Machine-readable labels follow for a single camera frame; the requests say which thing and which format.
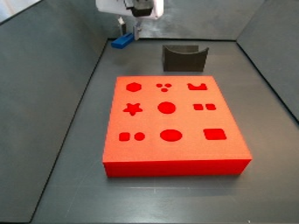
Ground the black curved fixture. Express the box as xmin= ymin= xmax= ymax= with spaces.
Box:
xmin=162 ymin=45 xmax=209 ymax=72

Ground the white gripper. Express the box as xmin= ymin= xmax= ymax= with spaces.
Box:
xmin=95 ymin=0 xmax=164 ymax=40

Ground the red shape-hole block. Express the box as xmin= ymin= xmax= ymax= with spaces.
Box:
xmin=102 ymin=76 xmax=252 ymax=178

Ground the blue square-circle peg object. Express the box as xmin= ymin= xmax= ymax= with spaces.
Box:
xmin=110 ymin=33 xmax=134 ymax=49

